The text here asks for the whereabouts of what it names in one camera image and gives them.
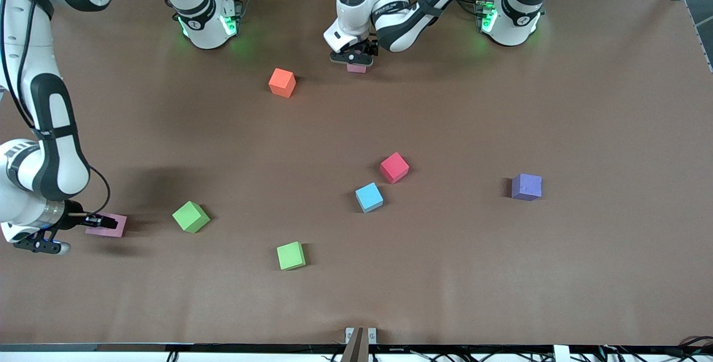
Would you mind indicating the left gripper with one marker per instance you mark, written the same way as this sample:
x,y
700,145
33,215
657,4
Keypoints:
x,y
369,47

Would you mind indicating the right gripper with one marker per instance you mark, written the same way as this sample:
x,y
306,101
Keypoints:
x,y
75,220

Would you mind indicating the pink foam block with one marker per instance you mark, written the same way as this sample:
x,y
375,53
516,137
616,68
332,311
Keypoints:
x,y
122,225
356,69

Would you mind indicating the red foam block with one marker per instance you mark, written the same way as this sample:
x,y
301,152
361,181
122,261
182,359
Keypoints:
x,y
394,167

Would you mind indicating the green foam block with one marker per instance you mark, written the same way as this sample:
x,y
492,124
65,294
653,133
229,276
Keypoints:
x,y
191,216
291,255

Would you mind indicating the purple foam block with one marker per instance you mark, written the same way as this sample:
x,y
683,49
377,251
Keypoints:
x,y
526,187

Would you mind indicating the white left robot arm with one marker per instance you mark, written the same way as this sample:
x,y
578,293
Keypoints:
x,y
515,28

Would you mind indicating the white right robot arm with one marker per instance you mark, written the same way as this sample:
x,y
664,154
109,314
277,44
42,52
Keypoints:
x,y
22,50

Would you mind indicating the orange foam block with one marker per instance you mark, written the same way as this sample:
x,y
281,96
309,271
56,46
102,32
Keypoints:
x,y
282,82

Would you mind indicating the blue foam block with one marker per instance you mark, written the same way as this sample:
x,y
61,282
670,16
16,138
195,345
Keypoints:
x,y
369,197

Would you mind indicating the brown table cover sheet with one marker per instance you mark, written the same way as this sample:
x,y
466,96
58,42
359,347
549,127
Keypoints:
x,y
501,267

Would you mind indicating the white label sticker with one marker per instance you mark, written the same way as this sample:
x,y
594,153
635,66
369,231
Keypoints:
x,y
561,353

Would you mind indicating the grey metal bracket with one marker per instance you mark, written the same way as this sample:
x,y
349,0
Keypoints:
x,y
372,335

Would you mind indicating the brown camera pole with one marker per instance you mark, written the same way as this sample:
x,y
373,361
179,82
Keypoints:
x,y
356,351

